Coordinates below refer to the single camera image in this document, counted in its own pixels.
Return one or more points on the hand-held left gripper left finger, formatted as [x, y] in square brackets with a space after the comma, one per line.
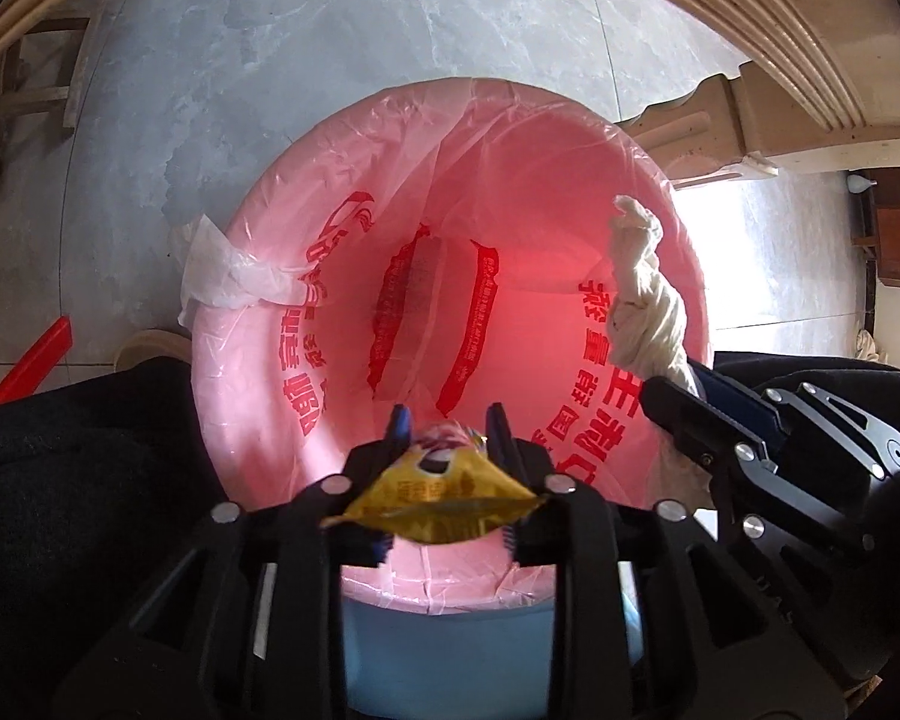
[399, 429]

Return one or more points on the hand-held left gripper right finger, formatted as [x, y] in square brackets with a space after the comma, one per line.
[497, 431]

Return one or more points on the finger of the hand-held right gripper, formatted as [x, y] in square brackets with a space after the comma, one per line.
[735, 397]
[690, 420]

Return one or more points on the yellow snack wrapper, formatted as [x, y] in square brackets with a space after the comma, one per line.
[442, 502]

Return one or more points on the white tissue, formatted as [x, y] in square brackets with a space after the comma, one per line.
[660, 315]

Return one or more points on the blue trash bin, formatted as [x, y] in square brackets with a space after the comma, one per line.
[450, 652]

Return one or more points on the bin with pink liner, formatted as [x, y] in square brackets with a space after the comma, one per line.
[540, 202]

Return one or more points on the small white bottle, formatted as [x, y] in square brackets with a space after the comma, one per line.
[859, 183]

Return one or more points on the person's left leg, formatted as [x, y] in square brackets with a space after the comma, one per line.
[67, 502]

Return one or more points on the red plastic stool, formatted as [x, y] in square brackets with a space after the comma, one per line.
[41, 356]

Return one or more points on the brown wooden chair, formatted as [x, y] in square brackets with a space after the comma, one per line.
[4, 97]

